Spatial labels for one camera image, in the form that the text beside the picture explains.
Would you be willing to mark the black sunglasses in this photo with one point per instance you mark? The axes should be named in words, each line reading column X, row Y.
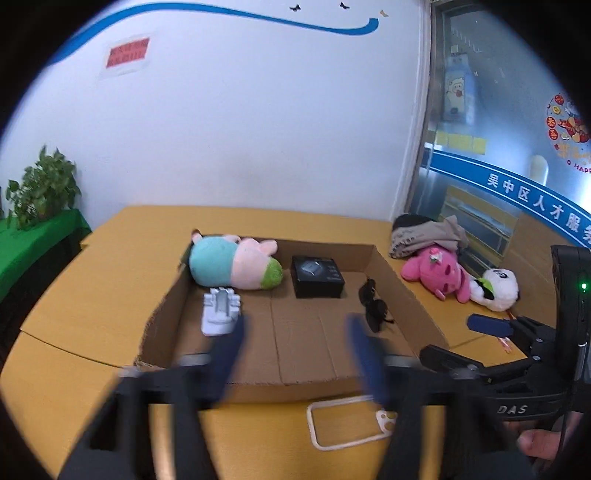
column 376, row 309

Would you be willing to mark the green potted plant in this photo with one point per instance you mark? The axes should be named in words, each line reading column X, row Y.
column 44, row 184

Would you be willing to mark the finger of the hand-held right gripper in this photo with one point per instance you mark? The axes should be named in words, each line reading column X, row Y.
column 457, row 360
column 489, row 324

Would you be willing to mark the cardboard box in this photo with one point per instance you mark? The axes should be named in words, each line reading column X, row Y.
column 300, row 332

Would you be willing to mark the blue banner strip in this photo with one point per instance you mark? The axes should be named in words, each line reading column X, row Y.
column 531, row 194

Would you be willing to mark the cartoon poster on glass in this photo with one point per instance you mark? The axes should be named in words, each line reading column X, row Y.
column 459, row 90

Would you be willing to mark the row of yellow sticky notes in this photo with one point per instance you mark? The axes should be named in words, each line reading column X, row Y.
column 461, row 142

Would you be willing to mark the person's right hand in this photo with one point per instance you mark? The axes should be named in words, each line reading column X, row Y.
column 538, row 443

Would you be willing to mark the black cardboard packet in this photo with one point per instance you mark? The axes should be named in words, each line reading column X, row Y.
column 318, row 277

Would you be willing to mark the red wall sign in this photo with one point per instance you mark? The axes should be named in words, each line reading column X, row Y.
column 127, row 53

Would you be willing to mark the glass partition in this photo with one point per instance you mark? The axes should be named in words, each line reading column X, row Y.
column 508, row 92

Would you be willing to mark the white door frame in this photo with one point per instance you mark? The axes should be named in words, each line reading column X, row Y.
column 415, row 115

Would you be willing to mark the small red-white wrapper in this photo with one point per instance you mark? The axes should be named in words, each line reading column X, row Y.
column 504, row 344

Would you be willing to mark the green table cloth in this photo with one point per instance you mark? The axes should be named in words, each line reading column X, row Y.
column 32, row 249

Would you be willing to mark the white panda plush toy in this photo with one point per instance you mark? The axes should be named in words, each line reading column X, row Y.
column 498, row 290

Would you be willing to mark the pile of clothes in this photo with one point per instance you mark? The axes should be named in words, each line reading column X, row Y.
column 429, row 235

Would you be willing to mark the blue wave wall decal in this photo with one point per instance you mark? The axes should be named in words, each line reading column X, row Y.
column 351, row 30

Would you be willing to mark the plush pig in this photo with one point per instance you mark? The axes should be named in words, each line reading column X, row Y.
column 212, row 261

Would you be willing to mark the yellow wooden desktop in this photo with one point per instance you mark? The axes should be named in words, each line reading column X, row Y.
column 115, row 258

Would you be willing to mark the grey plastic part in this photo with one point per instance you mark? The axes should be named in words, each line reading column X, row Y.
column 220, row 314

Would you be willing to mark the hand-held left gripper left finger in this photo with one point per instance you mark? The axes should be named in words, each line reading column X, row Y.
column 231, row 350

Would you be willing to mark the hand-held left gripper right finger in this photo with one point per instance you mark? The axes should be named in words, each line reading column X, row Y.
column 367, row 355

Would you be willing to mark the clear white phone case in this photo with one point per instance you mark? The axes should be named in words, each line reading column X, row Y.
column 313, row 422

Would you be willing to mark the pink plush toy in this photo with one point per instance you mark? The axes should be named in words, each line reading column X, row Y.
column 434, row 272

